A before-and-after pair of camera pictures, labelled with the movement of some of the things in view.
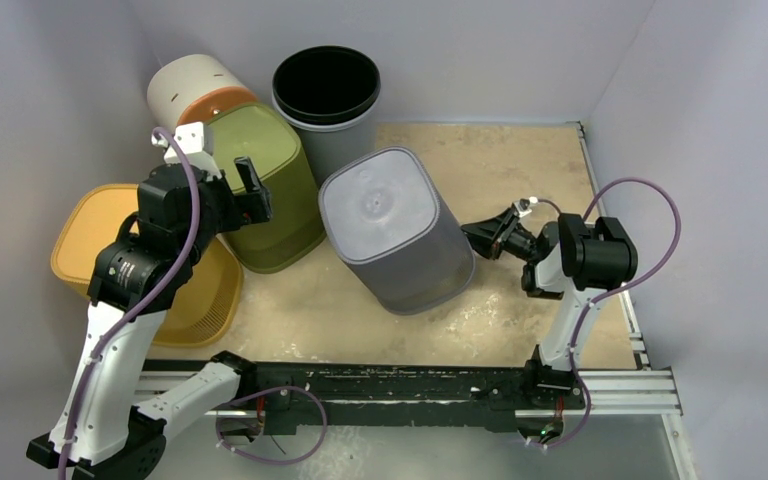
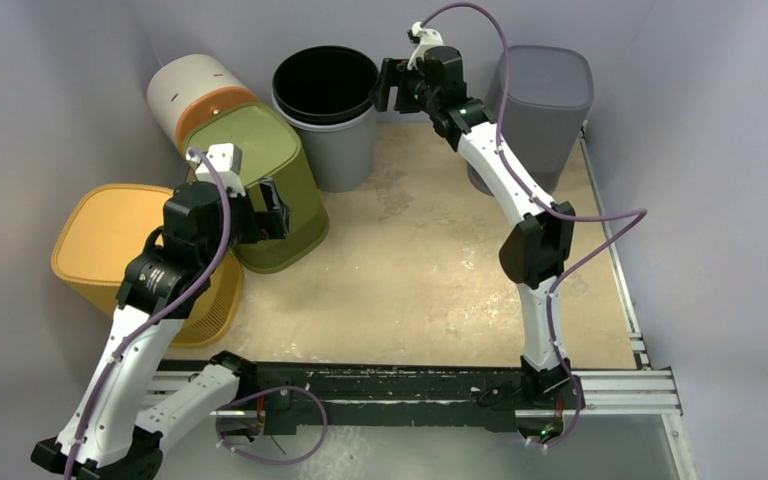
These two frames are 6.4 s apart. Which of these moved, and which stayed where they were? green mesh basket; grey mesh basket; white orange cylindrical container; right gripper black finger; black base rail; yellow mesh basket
Moved: grey mesh basket; right gripper black finger
Stayed: white orange cylindrical container; yellow mesh basket; green mesh basket; black base rail
